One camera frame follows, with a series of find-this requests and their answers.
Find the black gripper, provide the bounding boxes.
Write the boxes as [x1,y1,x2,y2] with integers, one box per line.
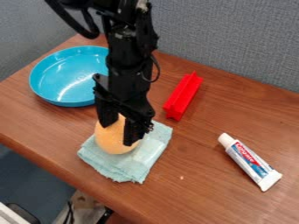
[92,50,156,146]

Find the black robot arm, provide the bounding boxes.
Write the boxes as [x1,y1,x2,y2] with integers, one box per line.
[92,0,161,146]

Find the blue plastic plate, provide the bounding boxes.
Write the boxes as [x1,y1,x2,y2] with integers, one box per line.
[27,45,108,107]

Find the red plastic block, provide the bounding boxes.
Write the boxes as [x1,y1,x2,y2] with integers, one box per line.
[162,72,202,121]

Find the light blue folded cloth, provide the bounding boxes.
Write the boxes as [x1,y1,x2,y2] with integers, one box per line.
[77,121,173,184]

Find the items under table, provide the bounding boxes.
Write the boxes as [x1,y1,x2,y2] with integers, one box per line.
[0,189,116,224]

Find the white toothpaste tube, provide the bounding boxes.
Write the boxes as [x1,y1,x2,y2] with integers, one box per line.
[218,133,282,192]

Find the black cable loop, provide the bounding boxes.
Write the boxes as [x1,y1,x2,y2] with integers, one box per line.
[42,0,101,40]

